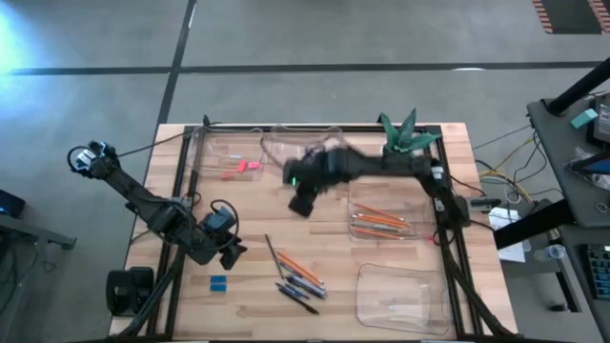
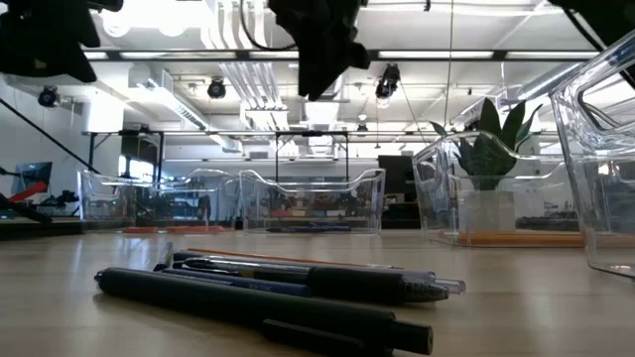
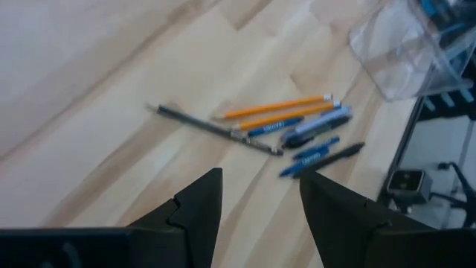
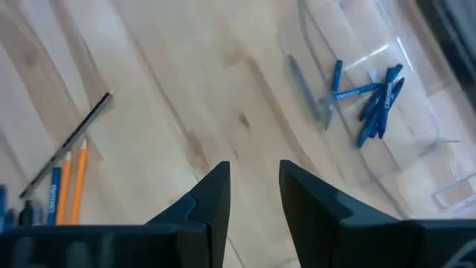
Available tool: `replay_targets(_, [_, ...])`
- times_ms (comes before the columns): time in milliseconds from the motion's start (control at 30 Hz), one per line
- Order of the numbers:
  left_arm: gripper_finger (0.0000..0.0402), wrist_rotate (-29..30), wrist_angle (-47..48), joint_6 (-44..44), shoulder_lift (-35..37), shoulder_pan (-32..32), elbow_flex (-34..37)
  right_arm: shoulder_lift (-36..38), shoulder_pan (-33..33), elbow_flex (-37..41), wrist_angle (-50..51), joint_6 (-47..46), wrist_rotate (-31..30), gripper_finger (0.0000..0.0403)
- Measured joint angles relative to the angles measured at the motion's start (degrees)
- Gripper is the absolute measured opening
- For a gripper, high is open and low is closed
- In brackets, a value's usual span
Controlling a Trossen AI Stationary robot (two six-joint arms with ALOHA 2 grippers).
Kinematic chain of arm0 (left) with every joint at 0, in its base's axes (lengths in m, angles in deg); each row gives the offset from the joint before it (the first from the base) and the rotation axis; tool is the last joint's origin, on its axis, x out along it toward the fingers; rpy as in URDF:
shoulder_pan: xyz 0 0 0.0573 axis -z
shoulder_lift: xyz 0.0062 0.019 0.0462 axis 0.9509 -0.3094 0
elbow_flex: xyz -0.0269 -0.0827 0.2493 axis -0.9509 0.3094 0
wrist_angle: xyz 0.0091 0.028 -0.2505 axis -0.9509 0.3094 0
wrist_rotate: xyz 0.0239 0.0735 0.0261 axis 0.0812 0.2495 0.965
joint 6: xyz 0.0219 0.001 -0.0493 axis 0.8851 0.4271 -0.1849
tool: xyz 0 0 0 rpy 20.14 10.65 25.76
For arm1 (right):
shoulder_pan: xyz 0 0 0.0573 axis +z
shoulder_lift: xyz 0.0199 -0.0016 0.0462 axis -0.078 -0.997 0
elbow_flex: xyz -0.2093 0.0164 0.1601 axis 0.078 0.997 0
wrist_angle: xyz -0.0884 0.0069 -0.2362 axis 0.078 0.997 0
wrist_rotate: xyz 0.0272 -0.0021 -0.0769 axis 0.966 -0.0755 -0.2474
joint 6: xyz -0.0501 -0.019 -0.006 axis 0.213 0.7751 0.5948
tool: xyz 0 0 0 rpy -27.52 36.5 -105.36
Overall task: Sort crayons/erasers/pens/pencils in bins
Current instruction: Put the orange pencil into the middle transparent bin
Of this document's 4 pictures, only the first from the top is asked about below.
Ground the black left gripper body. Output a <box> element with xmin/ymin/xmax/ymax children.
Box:
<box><xmin>189</xmin><ymin>235</ymin><xmax>239</xmax><ymax>266</ymax></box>

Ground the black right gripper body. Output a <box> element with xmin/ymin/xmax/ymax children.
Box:
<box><xmin>283</xmin><ymin>147</ymin><xmax>352</xmax><ymax>219</ymax></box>

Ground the dark blue pencil silver print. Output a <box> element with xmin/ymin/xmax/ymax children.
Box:
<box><xmin>264</xmin><ymin>233</ymin><xmax>287</xmax><ymax>280</ymax></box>

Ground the orange pencil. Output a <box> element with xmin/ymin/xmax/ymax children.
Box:
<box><xmin>352</xmin><ymin>212</ymin><xmax>411</xmax><ymax>230</ymax></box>
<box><xmin>353</xmin><ymin>227</ymin><xmax>406</xmax><ymax>241</ymax></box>
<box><xmin>277</xmin><ymin>254</ymin><xmax>321</xmax><ymax>289</ymax></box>
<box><xmin>353</xmin><ymin>201</ymin><xmax>407</xmax><ymax>223</ymax></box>
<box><xmin>275</xmin><ymin>249</ymin><xmax>325</xmax><ymax>286</ymax></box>

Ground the clear plastic bin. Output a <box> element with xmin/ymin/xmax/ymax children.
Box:
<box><xmin>186</xmin><ymin>126</ymin><xmax>266</xmax><ymax>184</ymax></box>
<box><xmin>355</xmin><ymin>262</ymin><xmax>453</xmax><ymax>336</ymax></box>
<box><xmin>346</xmin><ymin>182</ymin><xmax>429</xmax><ymax>242</ymax></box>
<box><xmin>260</xmin><ymin>123</ymin><xmax>346</xmax><ymax>169</ymax></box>

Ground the blue pen with lettering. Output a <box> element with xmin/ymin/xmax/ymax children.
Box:
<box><xmin>274</xmin><ymin>281</ymin><xmax>312</xmax><ymax>301</ymax></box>

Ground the black gel pen rubber grip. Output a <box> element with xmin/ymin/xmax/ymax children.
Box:
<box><xmin>284</xmin><ymin>276</ymin><xmax>327</xmax><ymax>301</ymax></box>

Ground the clear barrel pen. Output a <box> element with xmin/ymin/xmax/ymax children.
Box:
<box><xmin>287</xmin><ymin>272</ymin><xmax>329</xmax><ymax>297</ymax></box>

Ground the green plant in white pot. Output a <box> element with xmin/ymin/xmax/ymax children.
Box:
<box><xmin>378</xmin><ymin>107</ymin><xmax>443</xmax><ymax>161</ymax></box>

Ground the grey metal stand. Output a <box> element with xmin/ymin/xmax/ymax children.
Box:
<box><xmin>0</xmin><ymin>212</ymin><xmax>78</xmax><ymax>252</ymax></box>

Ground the dark device blue glow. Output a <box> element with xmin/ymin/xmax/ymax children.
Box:
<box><xmin>0</xmin><ymin>189</ymin><xmax>28</xmax><ymax>220</ymax></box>

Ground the white paper sheet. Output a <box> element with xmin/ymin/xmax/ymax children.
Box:
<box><xmin>487</xmin><ymin>206</ymin><xmax>533</xmax><ymax>265</ymax></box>

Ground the black table leg bar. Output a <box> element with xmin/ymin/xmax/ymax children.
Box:
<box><xmin>492</xmin><ymin>197</ymin><xmax>577</xmax><ymax>252</ymax></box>

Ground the grey side table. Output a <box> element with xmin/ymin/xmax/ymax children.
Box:
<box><xmin>525</xmin><ymin>92</ymin><xmax>610</xmax><ymax>343</ymax></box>

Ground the clear water bottle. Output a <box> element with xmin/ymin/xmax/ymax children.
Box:
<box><xmin>533</xmin><ymin>243</ymin><xmax>567</xmax><ymax>264</ymax></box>

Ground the teal box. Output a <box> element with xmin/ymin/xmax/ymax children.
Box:
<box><xmin>569</xmin><ymin>108</ymin><xmax>600</xmax><ymax>131</ymax></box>

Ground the black slanted pole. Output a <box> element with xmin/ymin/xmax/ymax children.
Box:
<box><xmin>544</xmin><ymin>55</ymin><xmax>610</xmax><ymax>117</ymax></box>

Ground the black tablet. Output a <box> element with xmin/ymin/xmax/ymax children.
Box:
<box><xmin>565</xmin><ymin>151</ymin><xmax>610</xmax><ymax>176</ymax></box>

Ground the clear plastic bag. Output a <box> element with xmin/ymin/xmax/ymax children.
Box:
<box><xmin>563</xmin><ymin>145</ymin><xmax>610</xmax><ymax>192</ymax></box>

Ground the black desktop device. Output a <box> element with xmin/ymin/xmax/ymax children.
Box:
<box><xmin>592</xmin><ymin>92</ymin><xmax>610</xmax><ymax>148</ymax></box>

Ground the black keyboard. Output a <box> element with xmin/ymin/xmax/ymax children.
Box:
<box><xmin>578</xmin><ymin>242</ymin><xmax>610</xmax><ymax>301</ymax></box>

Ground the black floor mat orange striped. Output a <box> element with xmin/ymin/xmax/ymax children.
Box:
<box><xmin>531</xmin><ymin>0</ymin><xmax>610</xmax><ymax>35</ymax></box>

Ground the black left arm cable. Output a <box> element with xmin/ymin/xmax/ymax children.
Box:
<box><xmin>209</xmin><ymin>198</ymin><xmax>240</xmax><ymax>252</ymax></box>

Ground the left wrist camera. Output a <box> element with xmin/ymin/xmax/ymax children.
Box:
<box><xmin>198</xmin><ymin>207</ymin><xmax>237</xmax><ymax>239</ymax></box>

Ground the black aluminium rig frame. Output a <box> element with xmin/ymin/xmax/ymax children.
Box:
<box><xmin>112</xmin><ymin>123</ymin><xmax>519</xmax><ymax>342</ymax></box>

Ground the long thin black cable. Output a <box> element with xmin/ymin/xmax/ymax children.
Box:
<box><xmin>115</xmin><ymin>124</ymin><xmax>207</xmax><ymax>159</ymax></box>

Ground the yellow cable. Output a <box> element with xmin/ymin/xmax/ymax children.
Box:
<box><xmin>478</xmin><ymin>134</ymin><xmax>536</xmax><ymax>205</ymax></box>

